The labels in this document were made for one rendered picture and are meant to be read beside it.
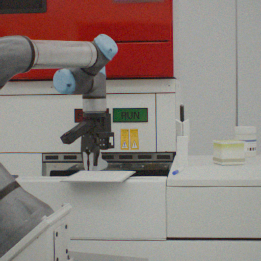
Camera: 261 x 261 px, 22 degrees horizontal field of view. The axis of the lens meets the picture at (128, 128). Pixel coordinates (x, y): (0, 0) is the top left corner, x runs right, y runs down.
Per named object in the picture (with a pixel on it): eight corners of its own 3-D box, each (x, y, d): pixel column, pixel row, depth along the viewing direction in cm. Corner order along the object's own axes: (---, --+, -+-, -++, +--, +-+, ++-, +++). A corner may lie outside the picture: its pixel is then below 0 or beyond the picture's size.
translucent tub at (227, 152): (212, 163, 199) (211, 139, 199) (236, 162, 201) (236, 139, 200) (220, 165, 192) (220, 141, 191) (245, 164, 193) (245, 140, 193)
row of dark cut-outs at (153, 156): (43, 160, 231) (43, 153, 231) (172, 160, 227) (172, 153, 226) (43, 161, 230) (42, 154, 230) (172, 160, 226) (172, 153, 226)
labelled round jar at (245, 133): (233, 155, 223) (233, 126, 222) (255, 155, 222) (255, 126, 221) (234, 157, 216) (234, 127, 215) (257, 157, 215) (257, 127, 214)
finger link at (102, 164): (109, 180, 215) (109, 150, 214) (94, 181, 211) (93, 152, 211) (104, 179, 217) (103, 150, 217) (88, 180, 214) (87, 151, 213)
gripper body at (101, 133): (114, 150, 215) (114, 112, 214) (92, 152, 210) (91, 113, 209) (101, 149, 221) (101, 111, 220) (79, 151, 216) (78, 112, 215)
